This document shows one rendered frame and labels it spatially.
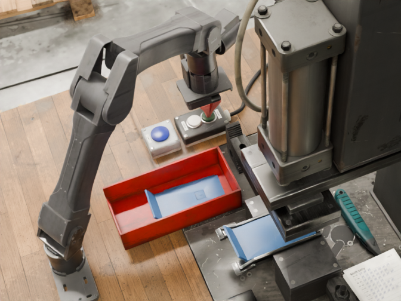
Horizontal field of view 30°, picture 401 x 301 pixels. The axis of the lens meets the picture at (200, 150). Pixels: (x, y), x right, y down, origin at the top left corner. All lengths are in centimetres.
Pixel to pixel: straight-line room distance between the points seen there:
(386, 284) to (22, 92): 199
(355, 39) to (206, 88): 61
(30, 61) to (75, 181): 187
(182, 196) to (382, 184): 40
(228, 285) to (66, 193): 35
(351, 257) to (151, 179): 42
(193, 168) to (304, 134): 51
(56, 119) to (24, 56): 149
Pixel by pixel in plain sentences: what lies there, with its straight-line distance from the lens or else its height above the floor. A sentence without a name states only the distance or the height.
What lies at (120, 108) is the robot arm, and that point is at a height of 123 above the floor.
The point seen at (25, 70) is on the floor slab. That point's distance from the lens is 314.
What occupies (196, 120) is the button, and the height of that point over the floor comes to 94.
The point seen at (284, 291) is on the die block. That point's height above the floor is 93.
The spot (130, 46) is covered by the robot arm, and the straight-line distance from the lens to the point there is 126.
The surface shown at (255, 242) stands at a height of 99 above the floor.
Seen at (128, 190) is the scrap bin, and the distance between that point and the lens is 153.
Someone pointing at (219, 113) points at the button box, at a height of 93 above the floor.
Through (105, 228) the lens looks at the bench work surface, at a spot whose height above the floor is 90.
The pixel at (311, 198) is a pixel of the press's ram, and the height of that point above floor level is 116.
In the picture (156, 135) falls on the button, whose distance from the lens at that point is 159.
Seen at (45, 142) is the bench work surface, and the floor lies 90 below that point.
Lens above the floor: 218
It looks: 53 degrees down
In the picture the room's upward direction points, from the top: 7 degrees counter-clockwise
